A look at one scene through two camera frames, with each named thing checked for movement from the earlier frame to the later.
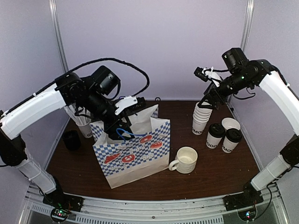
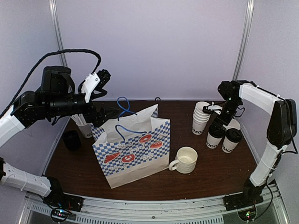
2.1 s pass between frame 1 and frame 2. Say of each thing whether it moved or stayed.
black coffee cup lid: stayed
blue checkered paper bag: stayed
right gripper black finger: moved
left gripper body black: moved
